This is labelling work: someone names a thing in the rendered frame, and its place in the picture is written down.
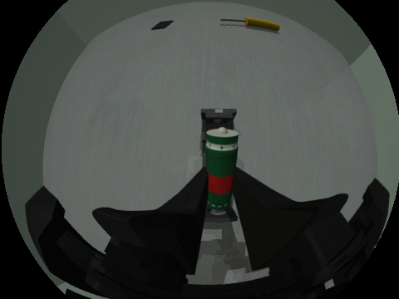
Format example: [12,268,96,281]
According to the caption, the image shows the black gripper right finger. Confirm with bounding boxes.
[232,167,349,272]

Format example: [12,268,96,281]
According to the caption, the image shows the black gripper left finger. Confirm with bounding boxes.
[92,167,209,275]

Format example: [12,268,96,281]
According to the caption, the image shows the yellow-handled screwdriver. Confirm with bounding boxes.
[220,17,280,31]

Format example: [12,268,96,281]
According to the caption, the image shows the green and red battery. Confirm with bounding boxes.
[206,127,239,210]

